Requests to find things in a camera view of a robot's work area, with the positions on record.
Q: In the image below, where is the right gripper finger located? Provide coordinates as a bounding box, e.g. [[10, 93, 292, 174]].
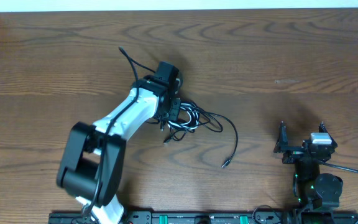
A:
[[277, 121, 288, 147], [318, 121, 330, 136]]

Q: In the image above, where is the thin black cable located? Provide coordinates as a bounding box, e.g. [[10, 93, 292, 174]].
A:
[[147, 114, 211, 146]]

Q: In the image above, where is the white cable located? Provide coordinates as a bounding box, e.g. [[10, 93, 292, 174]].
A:
[[166, 105, 201, 131]]

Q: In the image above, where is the thick black cable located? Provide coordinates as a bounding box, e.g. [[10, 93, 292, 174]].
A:
[[178, 102, 239, 169]]

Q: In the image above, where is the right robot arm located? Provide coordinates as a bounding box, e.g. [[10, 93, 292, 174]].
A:
[[273, 122, 343, 217]]

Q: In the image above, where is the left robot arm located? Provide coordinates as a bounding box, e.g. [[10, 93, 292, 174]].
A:
[[49, 62, 183, 223]]

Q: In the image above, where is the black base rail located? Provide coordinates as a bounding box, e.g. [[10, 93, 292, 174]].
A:
[[48, 210, 358, 224]]

